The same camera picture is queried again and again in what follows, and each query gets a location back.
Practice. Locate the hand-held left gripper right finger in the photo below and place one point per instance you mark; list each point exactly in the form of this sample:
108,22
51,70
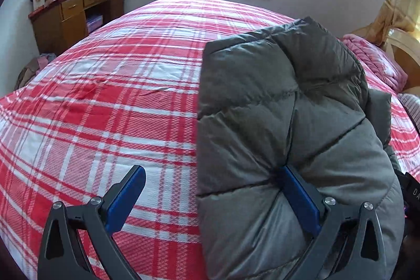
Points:
303,201

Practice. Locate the wooden desk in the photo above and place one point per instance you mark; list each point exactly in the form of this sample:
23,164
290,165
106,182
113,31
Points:
49,27

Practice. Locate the pile of clothes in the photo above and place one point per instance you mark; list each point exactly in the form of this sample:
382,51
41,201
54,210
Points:
34,70

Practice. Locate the blue packet in desk shelf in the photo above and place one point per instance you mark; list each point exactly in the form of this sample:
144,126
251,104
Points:
94,23

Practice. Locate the golden cloth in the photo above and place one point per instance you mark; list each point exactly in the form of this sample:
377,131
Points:
397,7

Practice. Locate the red plaid bed sheet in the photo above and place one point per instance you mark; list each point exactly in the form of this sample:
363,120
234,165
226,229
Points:
98,119

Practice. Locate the grey puffer jacket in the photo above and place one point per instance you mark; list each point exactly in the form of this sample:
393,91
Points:
262,103

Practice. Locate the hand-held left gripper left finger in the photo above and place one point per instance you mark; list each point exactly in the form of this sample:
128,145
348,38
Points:
126,198

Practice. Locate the striped pink pillow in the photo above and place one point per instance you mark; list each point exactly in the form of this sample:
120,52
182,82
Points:
411,107

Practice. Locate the wooden headboard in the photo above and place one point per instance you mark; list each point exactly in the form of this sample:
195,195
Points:
403,48

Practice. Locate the pink blanket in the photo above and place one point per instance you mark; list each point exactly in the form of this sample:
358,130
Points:
377,60

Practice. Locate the flat red-edged box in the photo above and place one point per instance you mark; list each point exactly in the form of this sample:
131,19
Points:
52,1

